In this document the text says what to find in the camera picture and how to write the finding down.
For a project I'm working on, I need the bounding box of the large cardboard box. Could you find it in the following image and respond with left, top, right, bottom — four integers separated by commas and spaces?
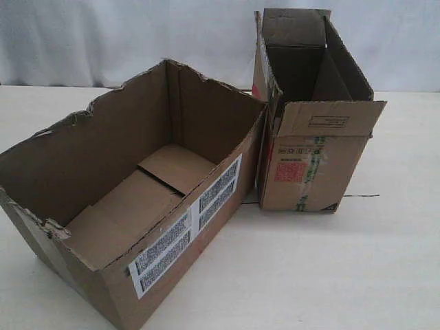
1, 59, 267, 329

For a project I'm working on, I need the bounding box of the tall cardboard box green tape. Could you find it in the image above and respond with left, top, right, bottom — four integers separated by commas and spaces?
252, 8, 386, 213

